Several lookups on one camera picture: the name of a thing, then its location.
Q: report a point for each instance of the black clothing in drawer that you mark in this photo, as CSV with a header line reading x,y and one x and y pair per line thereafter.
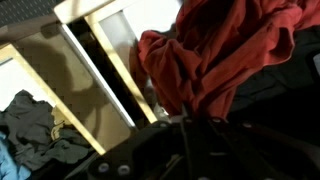
x,y
286,97

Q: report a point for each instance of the tan garment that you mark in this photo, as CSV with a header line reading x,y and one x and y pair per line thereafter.
x,y
60,121

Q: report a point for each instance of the red shirt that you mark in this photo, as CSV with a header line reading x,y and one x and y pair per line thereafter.
x,y
219,45

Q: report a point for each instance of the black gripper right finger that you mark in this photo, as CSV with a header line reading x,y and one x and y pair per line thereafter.
x,y
250,151

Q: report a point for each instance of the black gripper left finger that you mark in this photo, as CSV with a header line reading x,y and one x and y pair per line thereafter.
x,y
157,152

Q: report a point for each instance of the light blue garment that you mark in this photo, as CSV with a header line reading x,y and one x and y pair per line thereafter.
x,y
9,169

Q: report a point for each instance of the wooden drawer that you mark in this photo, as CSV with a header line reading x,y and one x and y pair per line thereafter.
x,y
118,25
46,65

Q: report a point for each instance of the dark grey green garment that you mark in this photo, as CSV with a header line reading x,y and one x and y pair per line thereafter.
x,y
29,124

